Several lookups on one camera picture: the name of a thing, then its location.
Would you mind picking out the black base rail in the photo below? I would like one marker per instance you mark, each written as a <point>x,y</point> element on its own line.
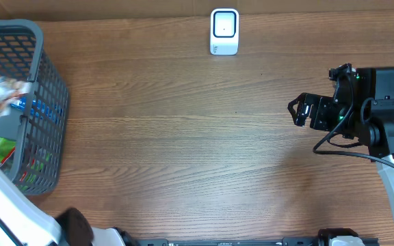
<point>286,241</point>

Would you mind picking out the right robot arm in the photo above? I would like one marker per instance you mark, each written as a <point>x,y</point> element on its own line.
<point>358,118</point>

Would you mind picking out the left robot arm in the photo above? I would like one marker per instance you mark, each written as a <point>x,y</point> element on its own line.
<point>22,223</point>

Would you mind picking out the blue snack bar wrapper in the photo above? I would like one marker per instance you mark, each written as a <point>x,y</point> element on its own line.
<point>39,109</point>

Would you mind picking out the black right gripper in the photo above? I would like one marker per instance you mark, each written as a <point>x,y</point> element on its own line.
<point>319,104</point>

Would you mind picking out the grey plastic basket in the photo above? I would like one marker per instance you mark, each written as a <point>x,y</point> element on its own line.
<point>36,122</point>

